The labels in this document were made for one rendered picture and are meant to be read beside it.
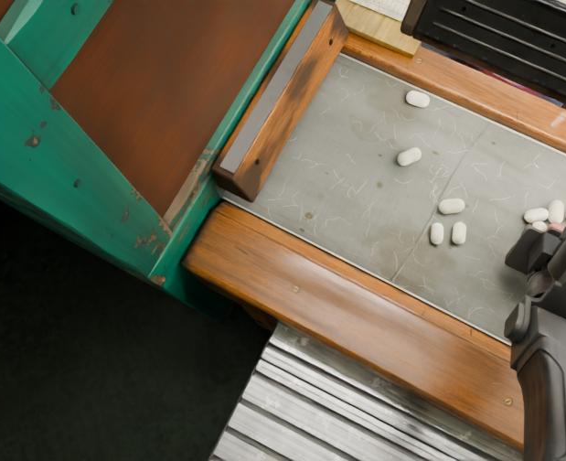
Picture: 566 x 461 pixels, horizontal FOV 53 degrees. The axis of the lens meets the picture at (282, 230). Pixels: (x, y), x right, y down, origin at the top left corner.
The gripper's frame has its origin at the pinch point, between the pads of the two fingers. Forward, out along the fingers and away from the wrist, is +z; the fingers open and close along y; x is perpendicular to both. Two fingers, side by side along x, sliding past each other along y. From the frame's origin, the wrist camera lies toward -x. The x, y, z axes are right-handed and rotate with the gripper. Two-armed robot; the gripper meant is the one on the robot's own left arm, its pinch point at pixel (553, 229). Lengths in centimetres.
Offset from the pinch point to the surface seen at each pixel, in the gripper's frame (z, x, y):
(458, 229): -4.5, 4.0, 11.8
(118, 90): -39, -14, 46
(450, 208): -2.8, 2.4, 14.1
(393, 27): 12.9, -13.2, 33.5
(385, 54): 10.6, -9.7, 32.9
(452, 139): 6.8, -3.2, 18.0
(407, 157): 0.4, -0.4, 22.7
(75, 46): -47, -20, 45
